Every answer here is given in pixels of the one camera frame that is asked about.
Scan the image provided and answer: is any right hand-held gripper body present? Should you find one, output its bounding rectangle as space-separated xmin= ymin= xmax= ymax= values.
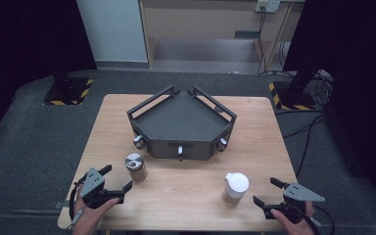
xmin=263 ymin=181 xmax=326 ymax=225

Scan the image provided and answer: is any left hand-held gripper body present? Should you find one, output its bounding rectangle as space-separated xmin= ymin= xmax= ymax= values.
xmin=78 ymin=167 xmax=125 ymax=211

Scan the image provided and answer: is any glass jar with silver lid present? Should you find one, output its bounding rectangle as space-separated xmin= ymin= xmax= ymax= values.
xmin=124 ymin=153 xmax=149 ymax=183

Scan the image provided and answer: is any glass jar with white lid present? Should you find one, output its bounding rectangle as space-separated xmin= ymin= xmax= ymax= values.
xmin=221 ymin=171 xmax=251 ymax=208

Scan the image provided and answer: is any black corner rack with hooks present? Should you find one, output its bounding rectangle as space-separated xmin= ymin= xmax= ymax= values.
xmin=126 ymin=85 xmax=238 ymax=163

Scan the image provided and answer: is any person's right hand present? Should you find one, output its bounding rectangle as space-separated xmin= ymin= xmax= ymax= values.
xmin=269 ymin=200 xmax=316 ymax=235

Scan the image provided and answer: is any person's left hand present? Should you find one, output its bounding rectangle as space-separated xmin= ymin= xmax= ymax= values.
xmin=72 ymin=184 xmax=120 ymax=235

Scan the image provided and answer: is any black stand with striped base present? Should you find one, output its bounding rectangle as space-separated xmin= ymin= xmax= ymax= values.
xmin=42 ymin=58 xmax=95 ymax=107
xmin=267 ymin=63 xmax=324 ymax=112

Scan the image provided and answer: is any white panel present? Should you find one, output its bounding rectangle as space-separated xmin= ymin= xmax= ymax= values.
xmin=75 ymin=0 xmax=150 ymax=63

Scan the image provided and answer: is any black curtain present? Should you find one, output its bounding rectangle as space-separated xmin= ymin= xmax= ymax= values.
xmin=282 ymin=0 xmax=376 ymax=204
xmin=0 ymin=0 xmax=98 ymax=148

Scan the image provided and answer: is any dark grey bar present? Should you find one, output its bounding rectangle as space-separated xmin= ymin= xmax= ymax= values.
xmin=234 ymin=30 xmax=261 ymax=39

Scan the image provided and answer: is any white power outlet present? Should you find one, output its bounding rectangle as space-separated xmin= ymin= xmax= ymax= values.
xmin=255 ymin=0 xmax=281 ymax=14

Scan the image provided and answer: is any left hand-held gripper cable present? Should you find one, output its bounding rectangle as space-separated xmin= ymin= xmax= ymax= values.
xmin=66 ymin=174 xmax=90 ymax=234

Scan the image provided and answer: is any thin cable with grey plug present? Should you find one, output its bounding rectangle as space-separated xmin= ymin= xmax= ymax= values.
xmin=307 ymin=215 xmax=323 ymax=229

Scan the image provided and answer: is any grey table bracket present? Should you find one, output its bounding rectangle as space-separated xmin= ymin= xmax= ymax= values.
xmin=52 ymin=200 xmax=71 ymax=211

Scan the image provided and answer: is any thick black cable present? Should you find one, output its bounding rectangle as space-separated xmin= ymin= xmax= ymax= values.
xmin=312 ymin=205 xmax=336 ymax=235

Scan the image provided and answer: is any long black floor cable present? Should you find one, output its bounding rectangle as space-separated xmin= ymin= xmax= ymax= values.
xmin=282 ymin=112 xmax=327 ymax=179

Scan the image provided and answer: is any tangle of floor cables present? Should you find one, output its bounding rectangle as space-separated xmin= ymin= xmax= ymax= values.
xmin=273 ymin=69 xmax=335 ymax=109

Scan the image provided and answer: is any wooden shelf frame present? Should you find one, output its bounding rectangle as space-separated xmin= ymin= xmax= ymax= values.
xmin=138 ymin=0 xmax=306 ymax=71

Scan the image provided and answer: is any black hanging cable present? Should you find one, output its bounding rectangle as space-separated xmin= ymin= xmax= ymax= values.
xmin=256 ymin=11 xmax=269 ymax=75

